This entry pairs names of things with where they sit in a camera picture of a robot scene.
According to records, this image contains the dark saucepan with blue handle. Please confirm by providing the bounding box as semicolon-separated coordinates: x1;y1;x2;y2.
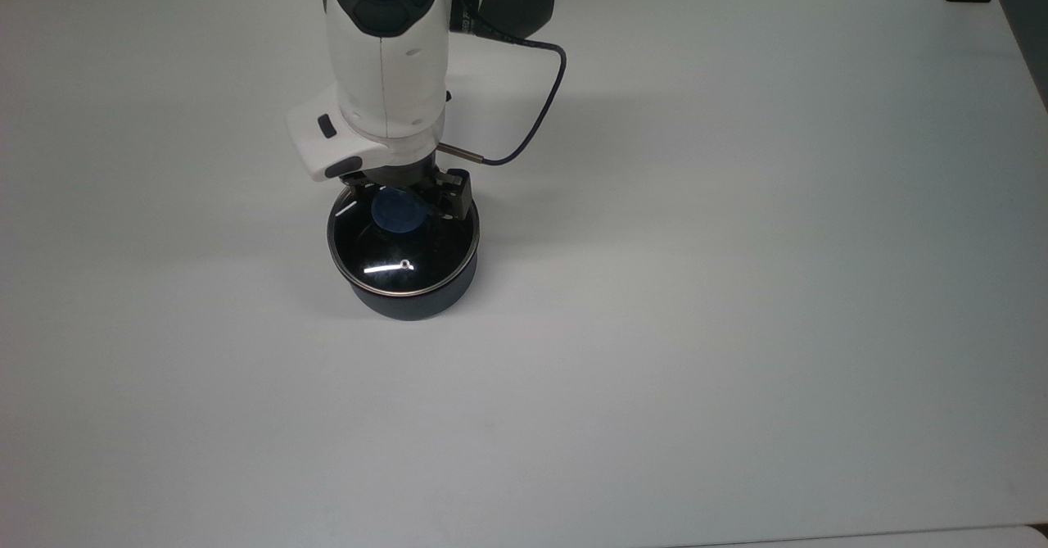
327;188;481;322

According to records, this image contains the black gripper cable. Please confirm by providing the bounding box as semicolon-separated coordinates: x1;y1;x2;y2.
436;7;568;166

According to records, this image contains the glass lid with blue knob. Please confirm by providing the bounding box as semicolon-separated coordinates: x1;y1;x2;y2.
327;183;481;299

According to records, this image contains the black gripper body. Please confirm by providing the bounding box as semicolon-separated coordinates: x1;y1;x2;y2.
340;159;447;202

